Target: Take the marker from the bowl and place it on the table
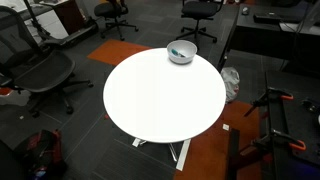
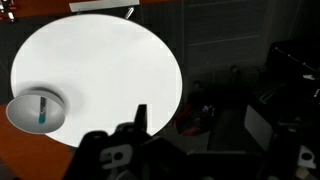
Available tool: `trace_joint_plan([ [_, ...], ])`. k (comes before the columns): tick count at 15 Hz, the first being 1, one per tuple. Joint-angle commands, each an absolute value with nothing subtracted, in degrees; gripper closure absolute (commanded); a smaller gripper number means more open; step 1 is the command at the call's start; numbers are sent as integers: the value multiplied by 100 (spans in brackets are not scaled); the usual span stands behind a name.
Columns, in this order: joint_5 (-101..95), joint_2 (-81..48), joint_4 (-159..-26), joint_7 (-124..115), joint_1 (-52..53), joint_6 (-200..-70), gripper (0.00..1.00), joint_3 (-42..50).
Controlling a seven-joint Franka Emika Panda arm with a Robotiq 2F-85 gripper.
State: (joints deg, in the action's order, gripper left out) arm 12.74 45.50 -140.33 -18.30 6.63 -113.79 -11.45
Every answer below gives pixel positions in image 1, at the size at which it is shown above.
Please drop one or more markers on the teal capped black marker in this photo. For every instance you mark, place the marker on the teal capped black marker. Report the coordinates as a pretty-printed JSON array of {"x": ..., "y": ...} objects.
[{"x": 177, "y": 53}]

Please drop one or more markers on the white bowl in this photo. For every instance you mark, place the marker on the white bowl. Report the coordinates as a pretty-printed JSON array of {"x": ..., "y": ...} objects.
[{"x": 184, "y": 47}]

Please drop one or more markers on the round white table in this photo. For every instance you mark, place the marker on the round white table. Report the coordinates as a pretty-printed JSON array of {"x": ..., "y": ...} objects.
[{"x": 155, "y": 100}]

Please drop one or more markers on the white plastic bag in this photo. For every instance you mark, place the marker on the white plastic bag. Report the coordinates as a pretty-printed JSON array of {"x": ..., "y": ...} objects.
[{"x": 231, "y": 80}]

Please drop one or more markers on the white paper scrap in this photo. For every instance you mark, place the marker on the white paper scrap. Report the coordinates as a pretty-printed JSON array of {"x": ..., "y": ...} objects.
[{"x": 226, "y": 127}]

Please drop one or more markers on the black swivel chair right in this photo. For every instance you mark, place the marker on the black swivel chair right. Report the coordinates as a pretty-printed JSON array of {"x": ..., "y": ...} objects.
[{"x": 199, "y": 10}]

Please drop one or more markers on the black swivel chair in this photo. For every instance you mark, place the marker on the black swivel chair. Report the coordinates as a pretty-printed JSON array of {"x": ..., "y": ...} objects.
[
  {"x": 111, "y": 11},
  {"x": 199, "y": 10}
]

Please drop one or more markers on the black swivel chair left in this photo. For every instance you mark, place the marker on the black swivel chair left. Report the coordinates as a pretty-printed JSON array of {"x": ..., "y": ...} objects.
[{"x": 111, "y": 11}]

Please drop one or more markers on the black electric scooter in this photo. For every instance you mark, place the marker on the black electric scooter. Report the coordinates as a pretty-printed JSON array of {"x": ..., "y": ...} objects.
[{"x": 59, "y": 22}]

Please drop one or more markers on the red black backpack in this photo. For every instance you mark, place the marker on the red black backpack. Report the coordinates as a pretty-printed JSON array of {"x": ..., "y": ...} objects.
[{"x": 41, "y": 155}]

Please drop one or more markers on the black mesh office chair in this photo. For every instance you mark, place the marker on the black mesh office chair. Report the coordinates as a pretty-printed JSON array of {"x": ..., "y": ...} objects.
[{"x": 24, "y": 65}]

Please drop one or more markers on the dark desk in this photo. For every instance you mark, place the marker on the dark desk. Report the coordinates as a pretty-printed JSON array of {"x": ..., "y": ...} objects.
[{"x": 288, "y": 33}]

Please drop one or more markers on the orange handled clamp upper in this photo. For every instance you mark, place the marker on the orange handled clamp upper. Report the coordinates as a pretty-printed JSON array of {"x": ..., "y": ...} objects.
[{"x": 269, "y": 94}]

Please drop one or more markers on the orange handled clamp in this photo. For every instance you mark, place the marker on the orange handled clamp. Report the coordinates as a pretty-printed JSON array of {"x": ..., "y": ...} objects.
[
  {"x": 280, "y": 137},
  {"x": 269, "y": 94}
]

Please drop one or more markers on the orange handled clamp lower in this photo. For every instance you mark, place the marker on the orange handled clamp lower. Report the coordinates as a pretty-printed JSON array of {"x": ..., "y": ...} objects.
[{"x": 280, "y": 137}]

